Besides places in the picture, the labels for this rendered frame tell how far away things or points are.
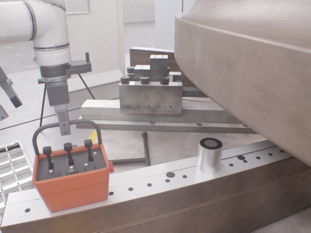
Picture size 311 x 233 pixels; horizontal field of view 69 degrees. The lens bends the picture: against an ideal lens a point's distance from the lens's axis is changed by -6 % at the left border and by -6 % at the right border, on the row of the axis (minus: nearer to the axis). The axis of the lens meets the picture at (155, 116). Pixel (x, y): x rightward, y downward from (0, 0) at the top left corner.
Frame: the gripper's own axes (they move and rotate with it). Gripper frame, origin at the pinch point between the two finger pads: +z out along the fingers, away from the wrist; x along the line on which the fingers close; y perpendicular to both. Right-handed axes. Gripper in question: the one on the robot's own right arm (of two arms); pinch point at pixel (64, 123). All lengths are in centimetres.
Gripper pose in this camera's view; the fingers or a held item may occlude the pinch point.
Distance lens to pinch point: 71.3
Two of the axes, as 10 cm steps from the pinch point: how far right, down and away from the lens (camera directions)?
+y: -9.4, 1.5, -3.1
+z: 0.0, 9.0, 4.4
